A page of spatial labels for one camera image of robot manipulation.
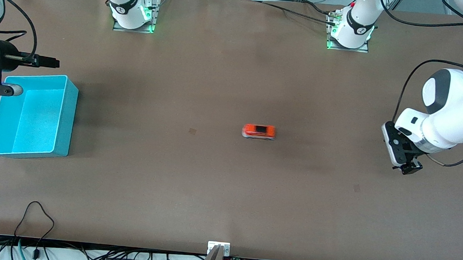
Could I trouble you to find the tangled black cables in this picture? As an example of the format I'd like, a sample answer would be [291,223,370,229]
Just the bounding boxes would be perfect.
[0,235,207,260]

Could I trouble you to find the short black table cable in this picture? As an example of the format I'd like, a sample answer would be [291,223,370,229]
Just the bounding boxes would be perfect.
[301,0,335,16]

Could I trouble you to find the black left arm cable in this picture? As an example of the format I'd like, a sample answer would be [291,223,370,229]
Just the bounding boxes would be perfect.
[368,0,463,168]

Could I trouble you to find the long black table cable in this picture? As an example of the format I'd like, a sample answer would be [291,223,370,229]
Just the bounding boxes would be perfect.
[247,0,338,27]

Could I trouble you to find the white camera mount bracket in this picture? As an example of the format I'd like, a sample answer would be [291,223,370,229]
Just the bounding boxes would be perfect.
[207,241,231,257]

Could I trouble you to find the blue plastic box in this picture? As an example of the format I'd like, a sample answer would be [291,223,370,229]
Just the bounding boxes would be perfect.
[0,70,80,163]

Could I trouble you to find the teal cable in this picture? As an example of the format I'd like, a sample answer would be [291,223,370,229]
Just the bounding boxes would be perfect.
[16,239,29,260]

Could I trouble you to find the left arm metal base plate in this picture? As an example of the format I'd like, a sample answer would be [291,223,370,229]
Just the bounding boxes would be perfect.
[326,10,373,54]

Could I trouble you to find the orange toy bus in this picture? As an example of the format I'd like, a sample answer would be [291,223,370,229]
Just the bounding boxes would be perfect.
[241,123,276,141]

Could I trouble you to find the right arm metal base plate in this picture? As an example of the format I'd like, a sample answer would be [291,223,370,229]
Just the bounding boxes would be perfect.
[112,0,162,34]

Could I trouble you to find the thin black looped cable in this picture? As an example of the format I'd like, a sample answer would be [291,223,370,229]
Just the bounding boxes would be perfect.
[12,200,57,260]

